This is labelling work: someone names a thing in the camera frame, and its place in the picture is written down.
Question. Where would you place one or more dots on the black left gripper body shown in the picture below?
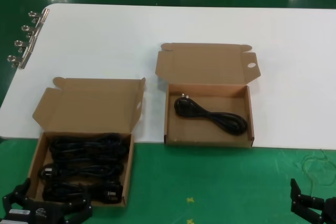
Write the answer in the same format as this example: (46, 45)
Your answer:
(34, 212)

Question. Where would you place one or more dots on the cardboard box with torn lid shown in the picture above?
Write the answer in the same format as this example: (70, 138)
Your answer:
(92, 103)

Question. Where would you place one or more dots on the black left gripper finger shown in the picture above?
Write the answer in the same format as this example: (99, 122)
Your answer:
(18, 190)
(82, 205)

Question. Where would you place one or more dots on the silver metal binder clip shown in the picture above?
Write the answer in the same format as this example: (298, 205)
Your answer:
(30, 47)
(44, 16)
(36, 32)
(24, 61)

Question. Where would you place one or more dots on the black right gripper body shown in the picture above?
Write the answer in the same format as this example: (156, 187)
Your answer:
(330, 211)

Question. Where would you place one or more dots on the cardboard box with round hole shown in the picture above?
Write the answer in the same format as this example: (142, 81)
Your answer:
(210, 64)

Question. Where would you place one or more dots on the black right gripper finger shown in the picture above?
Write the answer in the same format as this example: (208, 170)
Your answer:
(296, 195)

